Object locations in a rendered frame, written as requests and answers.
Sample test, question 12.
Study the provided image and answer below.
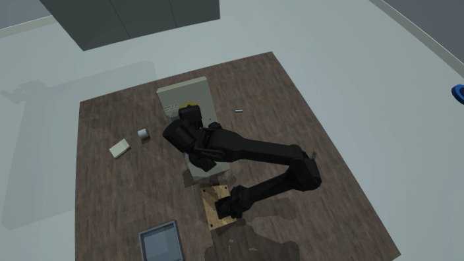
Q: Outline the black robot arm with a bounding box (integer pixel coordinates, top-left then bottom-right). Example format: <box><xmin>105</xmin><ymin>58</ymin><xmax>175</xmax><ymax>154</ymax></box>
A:
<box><xmin>162</xmin><ymin>119</ymin><xmax>322</xmax><ymax>219</ymax></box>

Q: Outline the light grey cylinder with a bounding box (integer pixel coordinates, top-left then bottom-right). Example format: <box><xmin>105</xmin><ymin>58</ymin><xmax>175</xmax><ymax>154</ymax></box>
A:
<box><xmin>138</xmin><ymin>129</ymin><xmax>149</xmax><ymax>139</ymax></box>

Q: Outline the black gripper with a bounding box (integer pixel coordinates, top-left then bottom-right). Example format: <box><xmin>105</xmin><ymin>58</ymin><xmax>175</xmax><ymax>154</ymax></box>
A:
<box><xmin>179</xmin><ymin>105</ymin><xmax>203</xmax><ymax>132</ymax></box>

